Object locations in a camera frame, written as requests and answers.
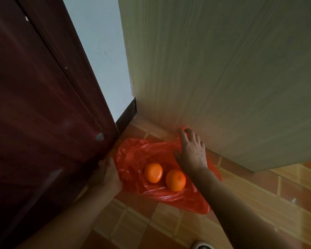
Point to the person's left hand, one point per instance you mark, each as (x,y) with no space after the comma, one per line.
(106,178)

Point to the person's right hand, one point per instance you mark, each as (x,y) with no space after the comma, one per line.
(193,155)

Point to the small orange fruit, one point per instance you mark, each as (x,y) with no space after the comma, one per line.
(153,172)
(175,180)

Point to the red plastic bag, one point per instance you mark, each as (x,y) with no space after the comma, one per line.
(134,163)

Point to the person's left forearm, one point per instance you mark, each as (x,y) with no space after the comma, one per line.
(72,220)

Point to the person's right forearm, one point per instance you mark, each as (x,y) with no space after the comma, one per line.
(248,220)

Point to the round silver door stopper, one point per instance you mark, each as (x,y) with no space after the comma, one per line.
(100,137)

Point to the black baseboard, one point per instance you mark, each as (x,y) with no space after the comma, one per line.
(126,115)

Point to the dark brown wooden door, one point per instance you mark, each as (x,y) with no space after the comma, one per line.
(41,127)

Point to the white sliding door wardrobe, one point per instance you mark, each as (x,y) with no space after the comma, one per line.
(223,75)

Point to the white right slipper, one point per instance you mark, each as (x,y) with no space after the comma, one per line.
(203,245)

